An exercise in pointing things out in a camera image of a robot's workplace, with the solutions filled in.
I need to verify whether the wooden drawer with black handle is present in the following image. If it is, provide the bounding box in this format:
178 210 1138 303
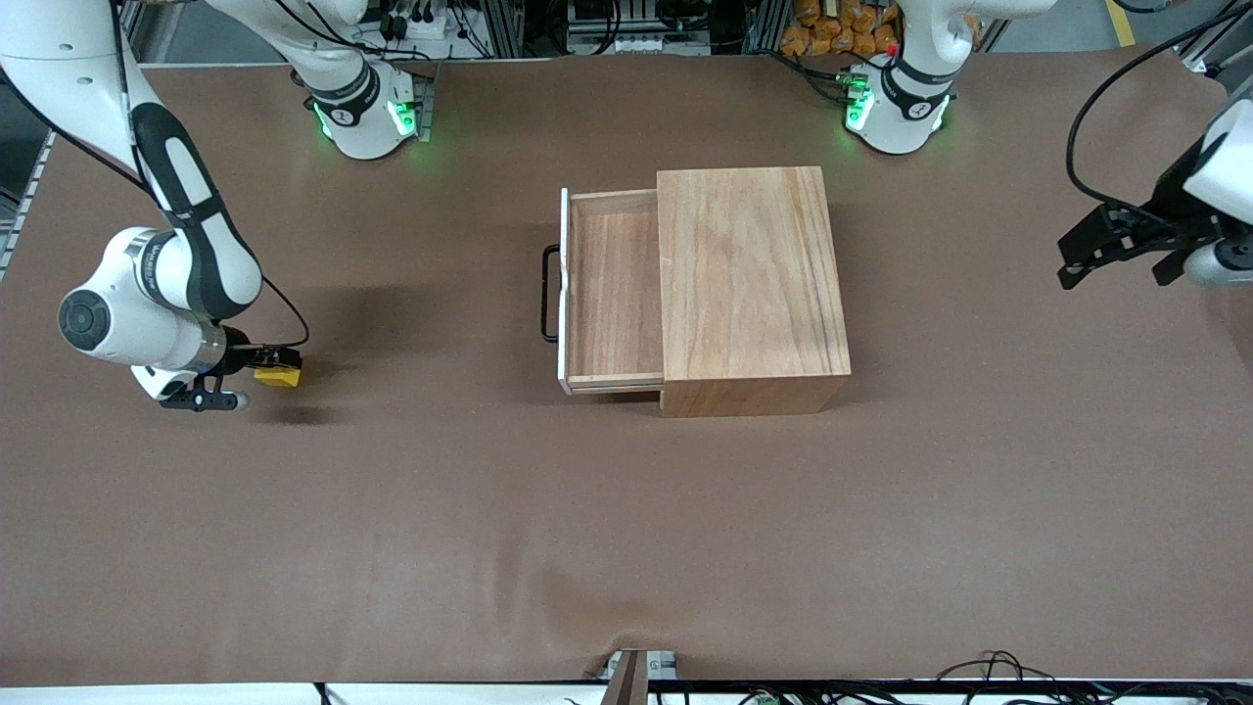
541 188 667 398

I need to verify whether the brown table mat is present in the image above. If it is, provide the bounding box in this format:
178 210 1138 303
0 44 1253 686

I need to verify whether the orange bag pile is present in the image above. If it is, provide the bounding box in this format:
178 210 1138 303
778 0 902 57

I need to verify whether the wooden cabinet box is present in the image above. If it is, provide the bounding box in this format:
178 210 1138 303
658 165 852 419

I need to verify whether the white power strip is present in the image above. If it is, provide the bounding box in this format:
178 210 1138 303
390 5 453 42

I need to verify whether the aluminium frame profile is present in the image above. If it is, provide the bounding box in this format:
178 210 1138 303
1178 24 1253 77

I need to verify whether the black base cable with connector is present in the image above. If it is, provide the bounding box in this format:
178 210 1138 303
773 49 867 109

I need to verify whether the black cable bundle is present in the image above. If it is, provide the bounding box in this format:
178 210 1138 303
734 649 1253 705

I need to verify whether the metal clamp bracket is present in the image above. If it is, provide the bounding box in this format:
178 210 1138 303
605 649 678 705

